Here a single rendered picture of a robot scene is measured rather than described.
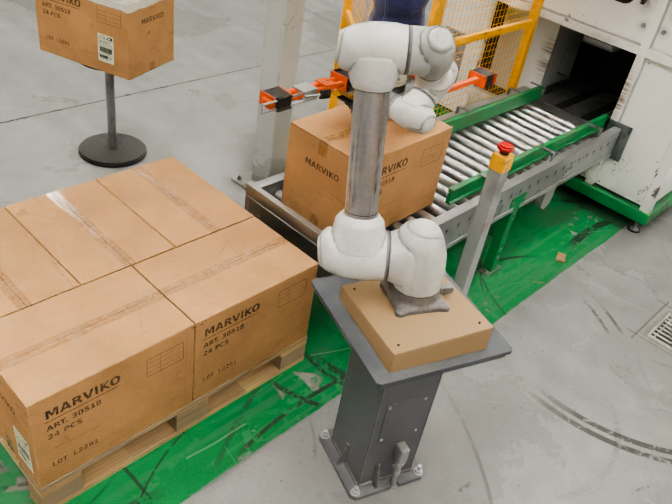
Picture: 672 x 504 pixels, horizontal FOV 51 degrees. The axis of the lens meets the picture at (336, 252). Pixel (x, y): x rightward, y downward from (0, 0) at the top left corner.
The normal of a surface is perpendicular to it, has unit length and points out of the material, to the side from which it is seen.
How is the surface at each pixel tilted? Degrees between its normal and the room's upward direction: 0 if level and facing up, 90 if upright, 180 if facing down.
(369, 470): 88
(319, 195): 90
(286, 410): 0
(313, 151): 90
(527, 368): 0
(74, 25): 90
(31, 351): 0
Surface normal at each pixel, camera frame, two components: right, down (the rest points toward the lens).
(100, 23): -0.41, 0.49
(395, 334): 0.07, -0.83
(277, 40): -0.70, 0.33
